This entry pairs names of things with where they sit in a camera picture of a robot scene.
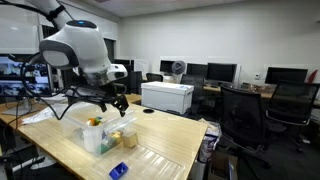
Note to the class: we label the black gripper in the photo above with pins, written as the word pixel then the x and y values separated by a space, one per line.
pixel 99 95

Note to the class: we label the wooden toy block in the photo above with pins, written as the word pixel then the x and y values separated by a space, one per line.
pixel 130 139

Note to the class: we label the blue toy block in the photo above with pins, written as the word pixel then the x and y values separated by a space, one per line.
pixel 118 171

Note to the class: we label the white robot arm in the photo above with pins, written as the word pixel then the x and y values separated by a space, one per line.
pixel 79 43

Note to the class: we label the pile of colourful toy blocks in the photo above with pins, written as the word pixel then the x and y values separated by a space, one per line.
pixel 97 140

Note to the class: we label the brown cardboard box on floor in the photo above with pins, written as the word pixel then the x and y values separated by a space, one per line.
pixel 223 167

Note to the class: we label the clear plastic bin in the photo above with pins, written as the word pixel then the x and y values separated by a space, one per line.
pixel 74 121

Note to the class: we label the black desk grommet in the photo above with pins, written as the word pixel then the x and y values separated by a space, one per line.
pixel 148 111

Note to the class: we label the clear plastic bin lid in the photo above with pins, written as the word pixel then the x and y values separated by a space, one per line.
pixel 143 164

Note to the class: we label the left computer monitor lit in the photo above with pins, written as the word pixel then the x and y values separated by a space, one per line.
pixel 23 81

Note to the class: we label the black monitor on back desk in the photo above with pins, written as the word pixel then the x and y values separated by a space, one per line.
pixel 221 72

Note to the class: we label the black mesh office chair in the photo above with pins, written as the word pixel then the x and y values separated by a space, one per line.
pixel 243 123

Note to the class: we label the black monitor far right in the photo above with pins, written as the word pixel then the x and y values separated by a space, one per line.
pixel 274 74

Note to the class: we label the black office chair right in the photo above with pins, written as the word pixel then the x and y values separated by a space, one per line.
pixel 291 103

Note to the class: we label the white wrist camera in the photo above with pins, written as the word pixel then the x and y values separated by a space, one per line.
pixel 116 71

